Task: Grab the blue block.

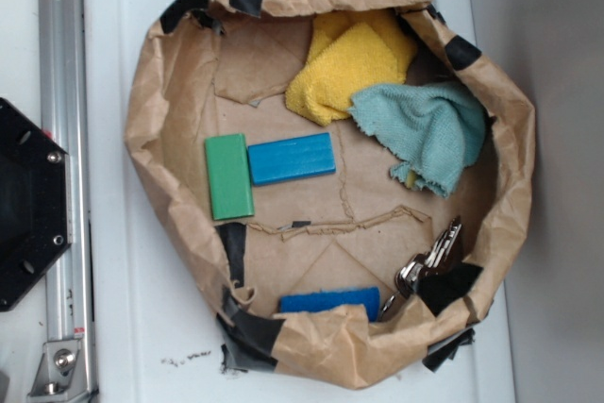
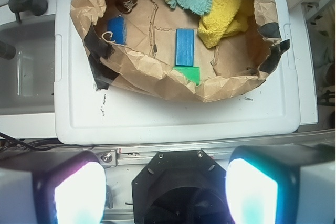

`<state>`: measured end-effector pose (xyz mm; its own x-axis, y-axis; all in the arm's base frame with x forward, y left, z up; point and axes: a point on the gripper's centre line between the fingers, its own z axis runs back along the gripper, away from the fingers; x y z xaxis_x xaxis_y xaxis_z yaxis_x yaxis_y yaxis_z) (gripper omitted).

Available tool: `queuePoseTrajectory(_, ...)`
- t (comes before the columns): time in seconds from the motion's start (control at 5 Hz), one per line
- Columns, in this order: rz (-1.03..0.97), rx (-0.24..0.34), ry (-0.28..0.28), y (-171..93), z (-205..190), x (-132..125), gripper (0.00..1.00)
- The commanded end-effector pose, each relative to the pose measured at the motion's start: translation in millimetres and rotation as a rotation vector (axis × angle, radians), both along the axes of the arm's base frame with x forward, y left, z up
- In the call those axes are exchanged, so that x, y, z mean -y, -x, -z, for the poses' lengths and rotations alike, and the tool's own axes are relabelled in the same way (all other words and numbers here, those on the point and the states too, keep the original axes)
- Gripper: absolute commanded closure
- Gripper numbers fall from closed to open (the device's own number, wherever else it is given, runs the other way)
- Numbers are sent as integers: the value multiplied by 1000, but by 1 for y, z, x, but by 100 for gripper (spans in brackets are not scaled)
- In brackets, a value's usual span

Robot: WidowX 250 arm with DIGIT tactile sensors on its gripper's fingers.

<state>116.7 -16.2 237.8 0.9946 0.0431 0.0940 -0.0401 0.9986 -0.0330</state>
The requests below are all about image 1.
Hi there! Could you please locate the brown paper bag bin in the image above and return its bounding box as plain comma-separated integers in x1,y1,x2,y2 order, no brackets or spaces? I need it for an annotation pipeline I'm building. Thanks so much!
125,0,535,389

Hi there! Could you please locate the yellow microfiber cloth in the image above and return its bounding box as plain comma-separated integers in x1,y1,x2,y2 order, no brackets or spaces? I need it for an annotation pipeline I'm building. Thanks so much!
285,9,418,126

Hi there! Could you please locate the aluminium extrusion rail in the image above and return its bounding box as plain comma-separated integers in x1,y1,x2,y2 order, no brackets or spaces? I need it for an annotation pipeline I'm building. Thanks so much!
39,0,99,402

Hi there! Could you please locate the blue sponge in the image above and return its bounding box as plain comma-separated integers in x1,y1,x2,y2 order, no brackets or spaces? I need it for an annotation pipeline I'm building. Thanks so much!
279,287,380,322

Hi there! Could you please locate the blue wooden block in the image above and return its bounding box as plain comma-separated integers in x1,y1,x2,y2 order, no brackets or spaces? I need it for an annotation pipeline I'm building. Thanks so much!
248,133,336,186

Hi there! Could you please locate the teal microfiber cloth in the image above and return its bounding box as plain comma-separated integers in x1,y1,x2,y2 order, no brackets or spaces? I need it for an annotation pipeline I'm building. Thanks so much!
348,81,487,198

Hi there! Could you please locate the silver keys bunch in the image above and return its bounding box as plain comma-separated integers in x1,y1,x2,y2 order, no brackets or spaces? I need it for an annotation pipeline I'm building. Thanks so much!
377,215,463,322

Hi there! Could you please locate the metal corner bracket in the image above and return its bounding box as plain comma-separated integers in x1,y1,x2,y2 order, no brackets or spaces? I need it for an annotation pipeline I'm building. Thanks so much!
26,339,91,402

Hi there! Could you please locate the green wooden block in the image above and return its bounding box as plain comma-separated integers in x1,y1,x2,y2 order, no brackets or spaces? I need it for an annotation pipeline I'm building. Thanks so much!
205,134,255,220

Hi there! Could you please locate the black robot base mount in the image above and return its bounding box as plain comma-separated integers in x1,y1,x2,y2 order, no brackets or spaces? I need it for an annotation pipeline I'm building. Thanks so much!
0,98,71,312

